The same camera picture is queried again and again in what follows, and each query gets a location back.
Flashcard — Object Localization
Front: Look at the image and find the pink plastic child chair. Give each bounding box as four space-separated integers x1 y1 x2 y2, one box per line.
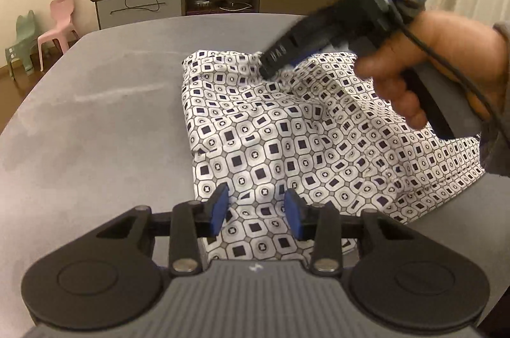
38 0 80 72

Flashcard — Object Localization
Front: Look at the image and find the person's right hand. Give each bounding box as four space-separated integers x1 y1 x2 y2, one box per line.
354 9 507 131

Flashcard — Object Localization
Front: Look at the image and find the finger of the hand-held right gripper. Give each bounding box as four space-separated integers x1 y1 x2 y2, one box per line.
259 13 343 80

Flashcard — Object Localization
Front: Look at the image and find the white black patterned garment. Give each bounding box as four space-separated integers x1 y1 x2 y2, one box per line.
181 49 486 264

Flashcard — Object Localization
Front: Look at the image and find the green plastic child chair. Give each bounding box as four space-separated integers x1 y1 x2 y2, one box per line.
5 12 38 80

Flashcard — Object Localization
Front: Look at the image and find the long grey television cabinet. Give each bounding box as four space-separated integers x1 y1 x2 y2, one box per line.
91 0 345 30

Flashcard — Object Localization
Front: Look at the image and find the person's right forearm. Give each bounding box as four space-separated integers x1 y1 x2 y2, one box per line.
480 21 510 177

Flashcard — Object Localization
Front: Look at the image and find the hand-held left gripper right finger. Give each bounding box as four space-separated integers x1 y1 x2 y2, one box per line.
285 188 415 277

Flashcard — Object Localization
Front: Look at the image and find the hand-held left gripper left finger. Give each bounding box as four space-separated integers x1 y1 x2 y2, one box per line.
96 183 230 276

